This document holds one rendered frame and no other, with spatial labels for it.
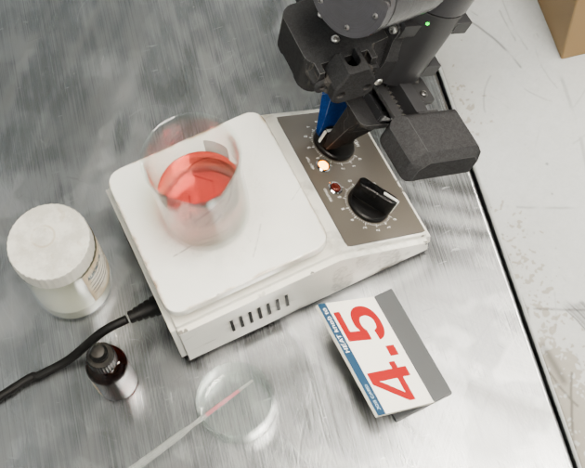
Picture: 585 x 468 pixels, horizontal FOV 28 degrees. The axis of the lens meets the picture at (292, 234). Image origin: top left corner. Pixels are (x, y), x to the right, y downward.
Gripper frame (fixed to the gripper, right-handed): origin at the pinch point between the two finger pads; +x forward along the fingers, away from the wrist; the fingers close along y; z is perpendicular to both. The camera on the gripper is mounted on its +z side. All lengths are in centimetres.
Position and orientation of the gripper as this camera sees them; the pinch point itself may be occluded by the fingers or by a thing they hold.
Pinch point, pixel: (346, 110)
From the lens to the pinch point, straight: 82.9
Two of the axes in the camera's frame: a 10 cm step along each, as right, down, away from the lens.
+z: -8.1, 1.5, -5.7
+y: 4.3, 8.1, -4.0
